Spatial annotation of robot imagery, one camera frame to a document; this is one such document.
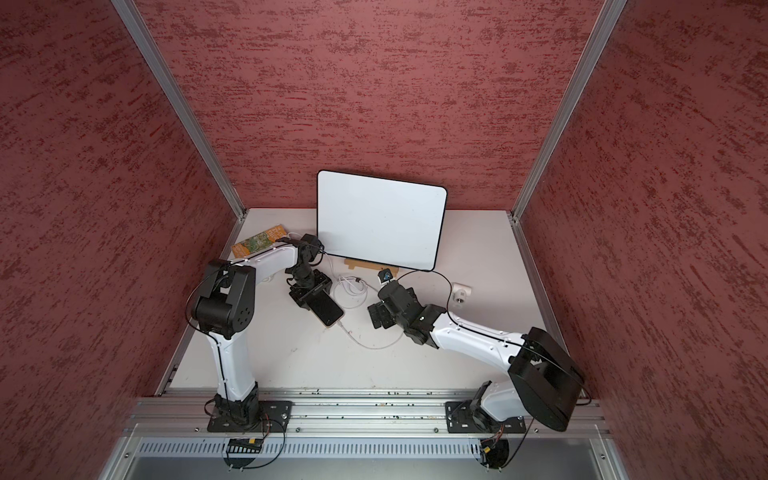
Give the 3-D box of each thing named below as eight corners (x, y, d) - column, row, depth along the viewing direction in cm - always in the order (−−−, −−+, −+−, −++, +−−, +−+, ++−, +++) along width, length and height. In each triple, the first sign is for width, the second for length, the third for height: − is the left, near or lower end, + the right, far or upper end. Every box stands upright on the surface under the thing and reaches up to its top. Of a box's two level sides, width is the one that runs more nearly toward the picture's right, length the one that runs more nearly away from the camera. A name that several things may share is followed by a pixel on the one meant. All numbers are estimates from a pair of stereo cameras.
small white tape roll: (453, 303, 97) (455, 299, 94) (451, 287, 101) (452, 282, 98) (471, 303, 97) (473, 299, 94) (468, 287, 101) (470, 282, 98)
